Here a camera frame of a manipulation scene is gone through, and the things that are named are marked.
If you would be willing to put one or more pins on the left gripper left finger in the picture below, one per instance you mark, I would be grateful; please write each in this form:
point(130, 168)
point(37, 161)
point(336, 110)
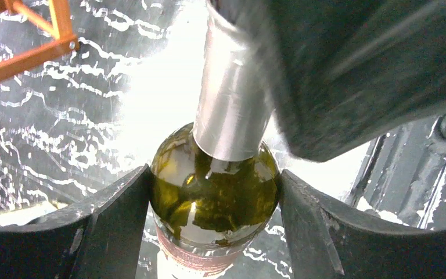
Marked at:
point(97, 237)

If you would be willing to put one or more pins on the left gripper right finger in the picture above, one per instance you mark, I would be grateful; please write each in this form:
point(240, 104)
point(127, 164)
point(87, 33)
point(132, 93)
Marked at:
point(326, 238)

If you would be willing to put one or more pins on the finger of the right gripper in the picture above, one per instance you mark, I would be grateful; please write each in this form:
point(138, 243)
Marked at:
point(340, 73)

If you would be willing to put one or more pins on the dark bottle white label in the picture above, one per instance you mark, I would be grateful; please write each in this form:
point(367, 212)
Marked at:
point(215, 182)

